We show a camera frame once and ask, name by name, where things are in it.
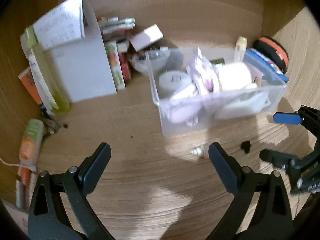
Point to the pink striped pouch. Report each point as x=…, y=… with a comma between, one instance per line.
x=203, y=74

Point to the white tape roll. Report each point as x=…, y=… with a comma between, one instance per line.
x=171, y=82

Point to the cream tube bottle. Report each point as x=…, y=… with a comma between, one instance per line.
x=240, y=48

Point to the clear plastic storage bin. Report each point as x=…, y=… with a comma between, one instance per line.
x=195, y=88

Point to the stack of books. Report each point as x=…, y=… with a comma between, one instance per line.
x=116, y=33

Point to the small pink white box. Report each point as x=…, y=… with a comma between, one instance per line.
x=146, y=37

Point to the orange packet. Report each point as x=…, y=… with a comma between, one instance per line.
x=27, y=80

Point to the translucent plastic cup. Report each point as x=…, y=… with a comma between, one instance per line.
x=233, y=76

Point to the white paper file stand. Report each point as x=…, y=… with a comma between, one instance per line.
x=70, y=40

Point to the orange green tube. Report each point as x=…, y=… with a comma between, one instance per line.
x=31, y=142

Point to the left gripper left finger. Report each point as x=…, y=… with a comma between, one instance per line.
x=47, y=215

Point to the tall yellow-green bottle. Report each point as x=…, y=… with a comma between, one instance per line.
x=58, y=104

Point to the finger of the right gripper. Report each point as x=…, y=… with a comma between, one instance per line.
x=292, y=165
x=306, y=116

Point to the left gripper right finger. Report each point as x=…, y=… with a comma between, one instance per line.
x=272, y=218

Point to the white towel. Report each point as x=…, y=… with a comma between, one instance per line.
x=247, y=104

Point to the clear glass bowl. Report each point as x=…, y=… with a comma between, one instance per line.
x=156, y=59

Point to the black orange zip case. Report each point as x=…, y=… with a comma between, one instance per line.
x=273, y=50

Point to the blue patchwork pouch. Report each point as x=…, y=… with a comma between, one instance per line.
x=268, y=63

